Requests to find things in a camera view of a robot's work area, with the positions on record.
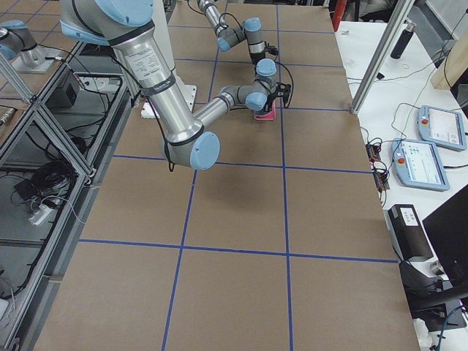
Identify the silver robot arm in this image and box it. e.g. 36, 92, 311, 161
60, 1, 292, 170
197, 1, 279, 65

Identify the black bottle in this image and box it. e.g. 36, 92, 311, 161
390, 22, 417, 59

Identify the black monitor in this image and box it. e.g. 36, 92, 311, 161
423, 186, 467, 284

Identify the far teach pendant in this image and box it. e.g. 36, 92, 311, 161
417, 105, 467, 151

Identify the pink towel with grey edge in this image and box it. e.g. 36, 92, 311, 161
254, 101, 276, 121

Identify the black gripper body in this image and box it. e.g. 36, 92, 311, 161
261, 83, 292, 114
249, 43, 278, 66

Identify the black box with label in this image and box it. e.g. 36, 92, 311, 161
388, 204, 434, 263

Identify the aluminium frame post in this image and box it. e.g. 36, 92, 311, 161
349, 0, 415, 115

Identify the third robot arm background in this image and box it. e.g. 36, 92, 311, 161
1, 20, 63, 74

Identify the teach pendant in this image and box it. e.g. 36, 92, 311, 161
391, 138, 450, 192
417, 105, 467, 151

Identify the small circuit board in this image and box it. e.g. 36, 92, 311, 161
366, 143, 381, 162

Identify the white power strip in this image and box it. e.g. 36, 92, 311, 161
29, 204, 52, 226

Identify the near teach pendant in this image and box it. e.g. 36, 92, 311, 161
391, 138, 450, 192

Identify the black power adapter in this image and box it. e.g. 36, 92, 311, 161
14, 179, 37, 200

